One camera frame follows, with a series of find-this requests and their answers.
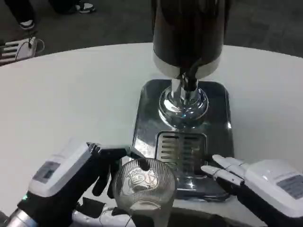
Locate white cable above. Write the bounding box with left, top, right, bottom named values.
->
left=35, top=38, right=45, bottom=52

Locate clear ribbed glass cup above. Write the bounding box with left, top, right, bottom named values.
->
left=111, top=157, right=178, bottom=227

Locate white power box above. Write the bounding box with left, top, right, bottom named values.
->
left=0, top=36, right=39, bottom=65

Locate black drink dispenser steel stand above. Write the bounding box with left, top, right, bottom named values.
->
left=152, top=0, right=224, bottom=130

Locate slotted steel tray grid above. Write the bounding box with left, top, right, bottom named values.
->
left=155, top=130, right=208, bottom=177

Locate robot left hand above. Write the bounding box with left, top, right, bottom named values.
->
left=17, top=141, right=150, bottom=227

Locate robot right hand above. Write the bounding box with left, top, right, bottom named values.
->
left=200, top=154, right=303, bottom=227

